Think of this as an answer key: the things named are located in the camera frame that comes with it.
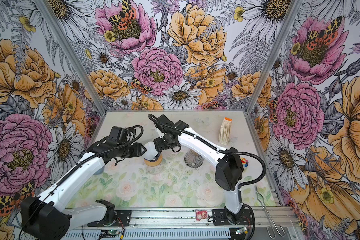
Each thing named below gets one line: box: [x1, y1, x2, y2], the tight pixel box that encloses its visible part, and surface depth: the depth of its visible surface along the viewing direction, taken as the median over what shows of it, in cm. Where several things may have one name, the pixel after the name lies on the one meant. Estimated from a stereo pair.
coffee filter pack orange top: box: [218, 117, 233, 145], surface depth 102 cm
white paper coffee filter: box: [143, 141, 158, 160], surface depth 83 cm
